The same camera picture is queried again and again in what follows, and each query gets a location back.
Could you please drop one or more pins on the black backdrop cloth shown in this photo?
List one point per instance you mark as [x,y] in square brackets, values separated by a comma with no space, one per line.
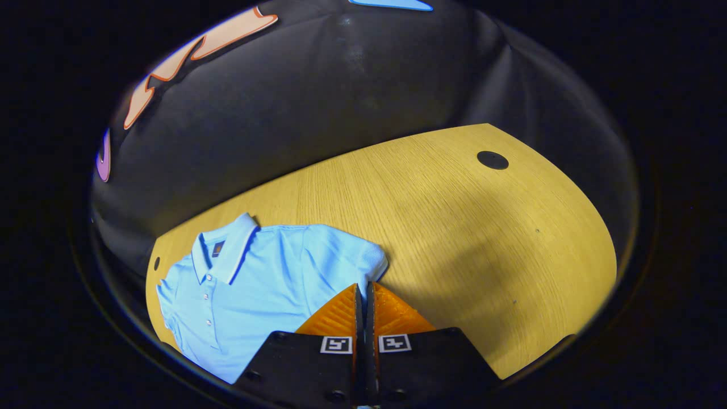
[341,102]

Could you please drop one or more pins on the light blue polo T-shirt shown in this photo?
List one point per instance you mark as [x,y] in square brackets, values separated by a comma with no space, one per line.
[267,284]

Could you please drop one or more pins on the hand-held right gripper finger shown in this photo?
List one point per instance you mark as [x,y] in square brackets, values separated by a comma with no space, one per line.
[359,318]
[370,318]

